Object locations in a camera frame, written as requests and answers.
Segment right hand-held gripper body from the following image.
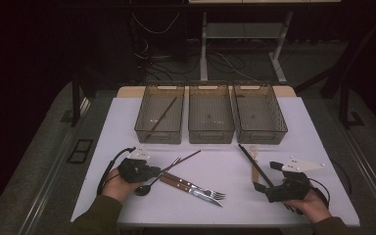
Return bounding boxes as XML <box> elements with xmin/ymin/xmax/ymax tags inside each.
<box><xmin>265</xmin><ymin>156</ymin><xmax>326</xmax><ymax>204</ymax></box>

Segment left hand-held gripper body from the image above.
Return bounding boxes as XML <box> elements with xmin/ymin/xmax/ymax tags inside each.
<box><xmin>117</xmin><ymin>147</ymin><xmax>152</xmax><ymax>184</ymax></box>

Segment transparent grey plastic bin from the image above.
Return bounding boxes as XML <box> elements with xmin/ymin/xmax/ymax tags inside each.
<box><xmin>187</xmin><ymin>80</ymin><xmax>236</xmax><ymax>145</ymax></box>
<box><xmin>133</xmin><ymin>81</ymin><xmax>186</xmax><ymax>146</ymax></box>

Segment wire basket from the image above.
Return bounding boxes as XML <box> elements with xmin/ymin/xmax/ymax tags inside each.
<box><xmin>230</xmin><ymin>81</ymin><xmax>289</xmax><ymax>146</ymax></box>

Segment brown wooden chopstick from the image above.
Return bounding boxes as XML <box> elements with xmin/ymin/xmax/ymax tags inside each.
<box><xmin>160</xmin><ymin>149</ymin><xmax>202</xmax><ymax>173</ymax></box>
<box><xmin>144</xmin><ymin>96</ymin><xmax>178</xmax><ymax>140</ymax></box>

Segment wooden-handled fork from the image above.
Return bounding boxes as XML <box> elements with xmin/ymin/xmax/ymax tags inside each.
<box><xmin>162</xmin><ymin>171</ymin><xmax>226</xmax><ymax>201</ymax></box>

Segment wooden-handled forks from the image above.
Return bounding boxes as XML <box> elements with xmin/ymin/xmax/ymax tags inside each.
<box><xmin>159</xmin><ymin>175</ymin><xmax>224</xmax><ymax>209</ymax></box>

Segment person's left hand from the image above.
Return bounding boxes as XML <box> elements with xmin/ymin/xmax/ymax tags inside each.
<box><xmin>102</xmin><ymin>167</ymin><xmax>145</xmax><ymax>204</ymax></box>

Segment person's right hand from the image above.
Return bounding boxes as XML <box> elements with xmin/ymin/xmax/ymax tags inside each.
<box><xmin>282</xmin><ymin>189</ymin><xmax>332</xmax><ymax>224</ymax></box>

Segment light wooden board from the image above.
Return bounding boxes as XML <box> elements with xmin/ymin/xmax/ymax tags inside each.
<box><xmin>116</xmin><ymin>85</ymin><xmax>298</xmax><ymax>99</ymax></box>

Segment black metal stand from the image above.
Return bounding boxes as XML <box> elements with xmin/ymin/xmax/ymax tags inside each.
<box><xmin>60</xmin><ymin>72</ymin><xmax>90</xmax><ymax>128</ymax></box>
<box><xmin>338</xmin><ymin>82</ymin><xmax>366</xmax><ymax>130</ymax></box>

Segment white desk with metal legs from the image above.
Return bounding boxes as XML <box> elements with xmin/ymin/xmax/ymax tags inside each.
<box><xmin>188</xmin><ymin>0</ymin><xmax>343</xmax><ymax>85</ymax></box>

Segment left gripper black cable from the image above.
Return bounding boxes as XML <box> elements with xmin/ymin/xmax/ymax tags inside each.
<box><xmin>96</xmin><ymin>146</ymin><xmax>137</xmax><ymax>197</ymax></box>

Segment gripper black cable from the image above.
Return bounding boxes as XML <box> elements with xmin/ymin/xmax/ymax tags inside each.
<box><xmin>96</xmin><ymin>146</ymin><xmax>137</xmax><ymax>197</ymax></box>
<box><xmin>307</xmin><ymin>177</ymin><xmax>331</xmax><ymax>210</ymax></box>

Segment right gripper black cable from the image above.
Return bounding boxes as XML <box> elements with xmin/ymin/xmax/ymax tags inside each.
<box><xmin>307</xmin><ymin>177</ymin><xmax>331</xmax><ymax>210</ymax></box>

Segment metal floor rail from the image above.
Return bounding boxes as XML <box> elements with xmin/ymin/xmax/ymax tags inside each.
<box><xmin>17</xmin><ymin>97</ymin><xmax>91</xmax><ymax>235</ymax></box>
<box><xmin>335</xmin><ymin>126</ymin><xmax>376</xmax><ymax>226</ymax></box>

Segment black floor cable bundle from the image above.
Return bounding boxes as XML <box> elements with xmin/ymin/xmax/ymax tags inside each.
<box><xmin>141</xmin><ymin>53</ymin><xmax>201</xmax><ymax>82</ymax></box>

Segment white floor cable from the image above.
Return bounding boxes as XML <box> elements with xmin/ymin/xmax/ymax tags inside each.
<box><xmin>214</xmin><ymin>52</ymin><xmax>259</xmax><ymax>82</ymax></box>

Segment white hanging cable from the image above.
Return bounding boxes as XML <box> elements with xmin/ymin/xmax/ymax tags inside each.
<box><xmin>131</xmin><ymin>11</ymin><xmax>181</xmax><ymax>35</ymax></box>

